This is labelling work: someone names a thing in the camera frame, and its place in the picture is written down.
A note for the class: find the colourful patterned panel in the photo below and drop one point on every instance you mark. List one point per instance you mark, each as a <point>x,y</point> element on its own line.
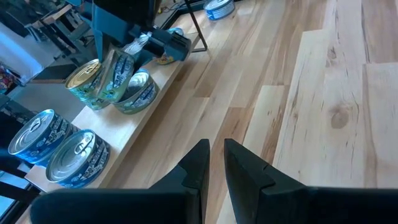
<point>4,79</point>

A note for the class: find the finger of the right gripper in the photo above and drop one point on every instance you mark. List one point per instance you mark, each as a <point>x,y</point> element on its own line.
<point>99,40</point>
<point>145,58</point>

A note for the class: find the black floor mat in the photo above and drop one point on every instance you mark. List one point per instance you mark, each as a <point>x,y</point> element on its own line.
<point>54,74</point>

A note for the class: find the blue white label can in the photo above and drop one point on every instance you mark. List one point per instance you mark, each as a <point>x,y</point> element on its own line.
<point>219,9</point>

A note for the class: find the wooden shelf black metal legs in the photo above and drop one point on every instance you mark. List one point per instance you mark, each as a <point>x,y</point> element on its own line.
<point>102,127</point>

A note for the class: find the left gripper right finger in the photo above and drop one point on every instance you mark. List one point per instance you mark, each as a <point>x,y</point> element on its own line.
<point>280,205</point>

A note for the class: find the navy blue label can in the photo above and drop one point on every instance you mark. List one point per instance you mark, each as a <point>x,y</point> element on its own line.
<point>77,161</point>
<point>37,137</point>

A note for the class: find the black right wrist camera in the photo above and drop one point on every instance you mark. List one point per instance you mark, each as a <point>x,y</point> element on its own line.
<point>124,12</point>

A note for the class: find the grey desk frame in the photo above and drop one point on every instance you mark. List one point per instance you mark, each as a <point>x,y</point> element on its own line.
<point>70,31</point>

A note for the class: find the green label silver-lid can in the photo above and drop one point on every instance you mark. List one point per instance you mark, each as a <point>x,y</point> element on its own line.
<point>136,93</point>
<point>98,104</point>

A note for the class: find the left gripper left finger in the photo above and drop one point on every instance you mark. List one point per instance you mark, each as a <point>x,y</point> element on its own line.
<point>171,202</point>

